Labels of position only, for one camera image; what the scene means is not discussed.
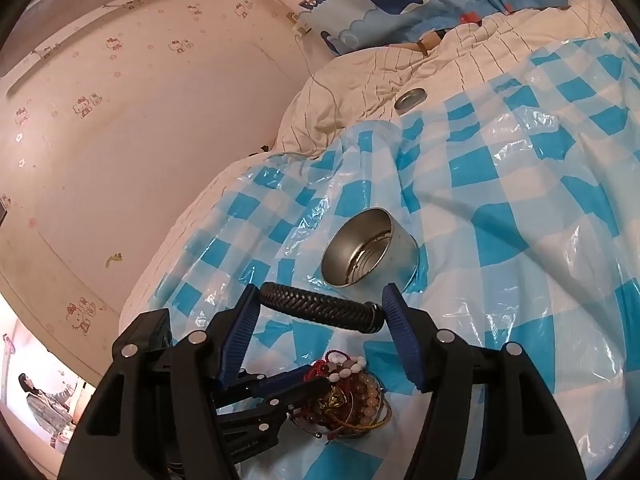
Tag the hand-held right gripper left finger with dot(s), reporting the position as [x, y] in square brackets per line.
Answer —
[242, 330]

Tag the blue checked plastic sheet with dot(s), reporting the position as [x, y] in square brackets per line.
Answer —
[500, 210]

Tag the wall poster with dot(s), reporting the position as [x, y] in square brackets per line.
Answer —
[35, 400]

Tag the white wall plug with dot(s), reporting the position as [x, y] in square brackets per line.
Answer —
[299, 27]

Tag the white striped quilt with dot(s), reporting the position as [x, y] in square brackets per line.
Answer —
[360, 85]

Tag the round metal tin lid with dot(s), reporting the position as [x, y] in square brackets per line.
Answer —
[410, 99]

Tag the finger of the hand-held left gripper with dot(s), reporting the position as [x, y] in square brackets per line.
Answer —
[285, 381]
[305, 394]

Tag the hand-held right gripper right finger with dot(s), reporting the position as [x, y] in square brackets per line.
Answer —
[400, 335]

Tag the tan and black object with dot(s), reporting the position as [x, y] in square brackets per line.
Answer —
[431, 36]

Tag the round metal tin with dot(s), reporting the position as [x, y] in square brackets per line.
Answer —
[395, 257]

